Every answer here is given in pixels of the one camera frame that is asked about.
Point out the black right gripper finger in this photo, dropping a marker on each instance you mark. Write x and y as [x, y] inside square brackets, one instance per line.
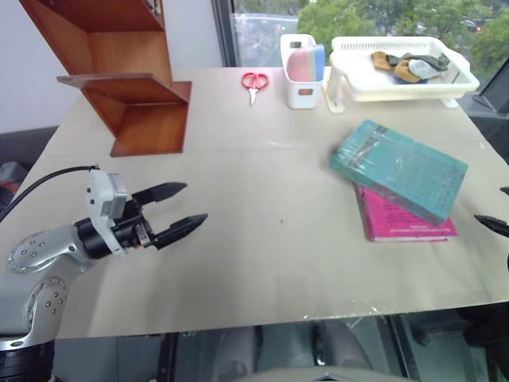
[506, 191]
[497, 224]

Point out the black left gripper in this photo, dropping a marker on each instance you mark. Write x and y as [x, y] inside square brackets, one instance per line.
[131, 231]

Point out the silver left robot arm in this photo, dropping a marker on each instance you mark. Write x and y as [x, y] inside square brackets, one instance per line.
[36, 254]

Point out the magenta book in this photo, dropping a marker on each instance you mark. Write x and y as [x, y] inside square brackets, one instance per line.
[393, 224]

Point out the teal book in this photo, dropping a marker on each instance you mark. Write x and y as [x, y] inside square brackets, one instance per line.
[401, 171]

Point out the wooden zigzag shelf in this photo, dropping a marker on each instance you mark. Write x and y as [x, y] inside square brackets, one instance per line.
[131, 51]

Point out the black monitor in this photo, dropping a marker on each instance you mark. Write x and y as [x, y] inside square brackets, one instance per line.
[495, 91]

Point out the dark green cloth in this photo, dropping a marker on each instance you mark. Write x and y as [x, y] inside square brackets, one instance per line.
[431, 61]

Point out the mustard yellow cloth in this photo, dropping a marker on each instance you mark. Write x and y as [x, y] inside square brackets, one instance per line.
[405, 73]

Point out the white plastic storage bin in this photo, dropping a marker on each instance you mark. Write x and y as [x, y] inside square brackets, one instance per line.
[302, 93]

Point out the brown cloth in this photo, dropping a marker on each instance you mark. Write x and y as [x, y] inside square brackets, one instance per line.
[381, 61]

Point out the white plastic dish rack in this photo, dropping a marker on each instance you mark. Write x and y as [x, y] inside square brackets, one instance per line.
[358, 79]

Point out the blue and cream sponge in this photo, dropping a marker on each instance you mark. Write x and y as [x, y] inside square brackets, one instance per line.
[319, 59]

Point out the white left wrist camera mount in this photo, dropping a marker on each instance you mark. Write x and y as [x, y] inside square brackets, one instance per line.
[99, 195]

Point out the dark window frame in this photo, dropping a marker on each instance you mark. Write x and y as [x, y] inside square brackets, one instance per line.
[222, 32]

